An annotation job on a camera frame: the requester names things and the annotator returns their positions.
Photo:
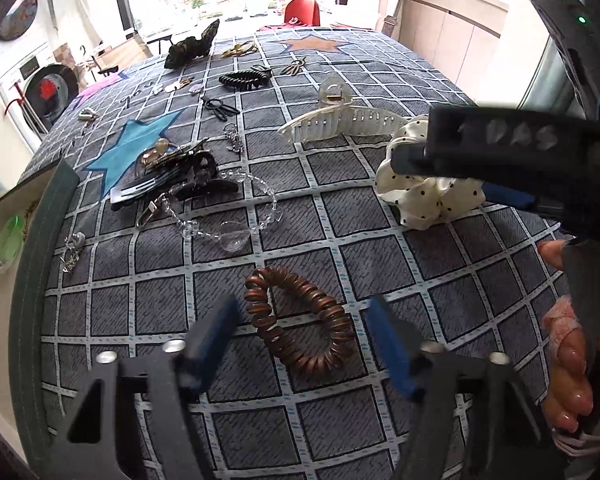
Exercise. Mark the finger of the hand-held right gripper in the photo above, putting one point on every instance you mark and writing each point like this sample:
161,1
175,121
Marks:
410,160
507,194

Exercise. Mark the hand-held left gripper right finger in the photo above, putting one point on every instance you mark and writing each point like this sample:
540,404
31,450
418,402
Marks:
387,340

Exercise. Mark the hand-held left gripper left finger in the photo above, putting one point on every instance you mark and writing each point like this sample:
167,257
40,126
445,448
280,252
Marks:
220,325

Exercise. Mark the white polka dot scrunchie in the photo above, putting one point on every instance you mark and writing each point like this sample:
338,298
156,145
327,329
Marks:
430,200

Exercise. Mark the grey green jewelry box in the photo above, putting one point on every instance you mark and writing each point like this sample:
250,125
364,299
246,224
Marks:
40,260

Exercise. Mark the person's right hand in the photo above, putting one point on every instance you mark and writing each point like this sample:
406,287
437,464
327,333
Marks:
572,380

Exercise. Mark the grey refrigerator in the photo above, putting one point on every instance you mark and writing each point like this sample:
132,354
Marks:
545,80

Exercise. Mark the white claw hair clip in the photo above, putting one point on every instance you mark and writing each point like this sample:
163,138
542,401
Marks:
330,125

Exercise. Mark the grey checked star blanket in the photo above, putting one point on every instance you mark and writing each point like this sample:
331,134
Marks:
330,210

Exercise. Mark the pink fluffy cloth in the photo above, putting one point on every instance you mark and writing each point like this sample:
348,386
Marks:
560,312

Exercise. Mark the beige cabinet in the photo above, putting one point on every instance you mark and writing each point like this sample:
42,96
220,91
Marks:
445,30

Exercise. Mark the bronze hair clip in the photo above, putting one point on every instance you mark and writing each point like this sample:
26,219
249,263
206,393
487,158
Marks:
294,66

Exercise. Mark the black claw hair clip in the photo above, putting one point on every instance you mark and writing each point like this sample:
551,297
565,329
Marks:
205,165

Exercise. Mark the silver rhinestone hair clip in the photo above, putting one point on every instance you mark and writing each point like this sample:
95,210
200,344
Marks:
180,154

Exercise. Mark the dark metal hair clip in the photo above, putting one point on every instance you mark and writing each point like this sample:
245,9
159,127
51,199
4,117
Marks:
260,68

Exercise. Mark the red chair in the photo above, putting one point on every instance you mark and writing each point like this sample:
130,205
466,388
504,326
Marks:
302,10

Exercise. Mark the black loop hair clip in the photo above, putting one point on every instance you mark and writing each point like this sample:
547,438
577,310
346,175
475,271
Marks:
219,108

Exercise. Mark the gold hair clip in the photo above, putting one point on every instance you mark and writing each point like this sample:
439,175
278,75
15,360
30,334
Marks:
235,51

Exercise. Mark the green translucent plastic piece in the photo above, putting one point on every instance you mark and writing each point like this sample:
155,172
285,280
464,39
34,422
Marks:
10,245

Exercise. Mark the small gold earring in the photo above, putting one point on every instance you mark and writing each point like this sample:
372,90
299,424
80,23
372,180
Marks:
177,85

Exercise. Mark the dark floral scrunchie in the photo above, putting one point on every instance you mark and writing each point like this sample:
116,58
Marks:
190,47

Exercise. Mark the small silver clip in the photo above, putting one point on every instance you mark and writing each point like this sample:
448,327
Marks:
86,115

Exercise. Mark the wooden table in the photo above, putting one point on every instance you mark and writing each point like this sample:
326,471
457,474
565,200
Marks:
125,52

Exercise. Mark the white washing machine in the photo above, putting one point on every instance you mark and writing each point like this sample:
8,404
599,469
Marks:
15,67

